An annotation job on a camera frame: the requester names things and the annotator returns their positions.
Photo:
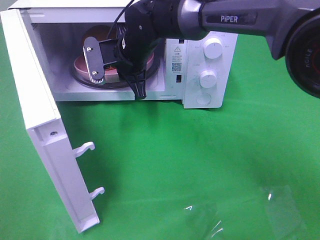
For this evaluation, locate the white microwave oven body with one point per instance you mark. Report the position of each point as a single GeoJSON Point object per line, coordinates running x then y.
{"type": "Point", "coordinates": [194, 72]}

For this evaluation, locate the glass microwave turntable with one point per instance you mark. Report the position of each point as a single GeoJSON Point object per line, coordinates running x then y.
{"type": "Point", "coordinates": [109, 86]}

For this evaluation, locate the round white door-release button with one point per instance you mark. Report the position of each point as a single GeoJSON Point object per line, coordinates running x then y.
{"type": "Point", "coordinates": [203, 99]}

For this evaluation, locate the white microwave door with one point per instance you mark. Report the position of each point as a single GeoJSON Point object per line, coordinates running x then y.
{"type": "Point", "coordinates": [43, 121]}

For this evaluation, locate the pink speckled plate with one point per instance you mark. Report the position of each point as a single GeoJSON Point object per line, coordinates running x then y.
{"type": "Point", "coordinates": [111, 74]}

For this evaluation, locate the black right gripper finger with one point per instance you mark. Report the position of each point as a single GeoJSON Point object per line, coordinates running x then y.
{"type": "Point", "coordinates": [137, 82]}

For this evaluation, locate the toy burger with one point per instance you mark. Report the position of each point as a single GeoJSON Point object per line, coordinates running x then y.
{"type": "Point", "coordinates": [100, 33]}

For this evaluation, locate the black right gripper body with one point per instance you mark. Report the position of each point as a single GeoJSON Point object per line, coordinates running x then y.
{"type": "Point", "coordinates": [142, 22]}

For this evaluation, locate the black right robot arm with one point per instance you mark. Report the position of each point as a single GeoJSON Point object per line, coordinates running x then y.
{"type": "Point", "coordinates": [291, 29]}

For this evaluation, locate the lower white microwave knob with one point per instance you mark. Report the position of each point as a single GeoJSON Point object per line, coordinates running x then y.
{"type": "Point", "coordinates": [208, 79]}

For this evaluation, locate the white microwave knob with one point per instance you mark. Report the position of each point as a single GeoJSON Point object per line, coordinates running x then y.
{"type": "Point", "coordinates": [213, 48]}
{"type": "Point", "coordinates": [208, 79]}

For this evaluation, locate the upper white microwave knob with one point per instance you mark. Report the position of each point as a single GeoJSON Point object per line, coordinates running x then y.
{"type": "Point", "coordinates": [213, 48]}

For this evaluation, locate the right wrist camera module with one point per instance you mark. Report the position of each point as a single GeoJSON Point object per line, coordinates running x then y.
{"type": "Point", "coordinates": [98, 56]}

